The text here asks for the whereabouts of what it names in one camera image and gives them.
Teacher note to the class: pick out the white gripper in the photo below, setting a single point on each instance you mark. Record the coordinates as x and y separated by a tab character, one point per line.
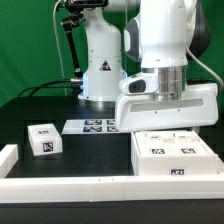
196	107

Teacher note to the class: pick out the white cabinet door panel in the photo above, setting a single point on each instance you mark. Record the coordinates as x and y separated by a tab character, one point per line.
155	143
188	143

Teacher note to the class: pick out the white cabinet body box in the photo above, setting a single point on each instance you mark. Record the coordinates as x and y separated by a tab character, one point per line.
171	165

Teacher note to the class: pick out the small white tagged box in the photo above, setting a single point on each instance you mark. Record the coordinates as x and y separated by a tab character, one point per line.
44	139

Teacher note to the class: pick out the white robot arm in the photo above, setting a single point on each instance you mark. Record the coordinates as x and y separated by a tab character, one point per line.
142	69

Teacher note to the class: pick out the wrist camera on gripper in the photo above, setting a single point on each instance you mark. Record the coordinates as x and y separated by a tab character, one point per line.
139	84

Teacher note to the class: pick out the flat white tagged base plate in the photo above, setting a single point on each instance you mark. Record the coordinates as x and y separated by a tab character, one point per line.
89	126

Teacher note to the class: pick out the white U-shaped fence frame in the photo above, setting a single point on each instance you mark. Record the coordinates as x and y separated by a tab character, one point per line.
97	189

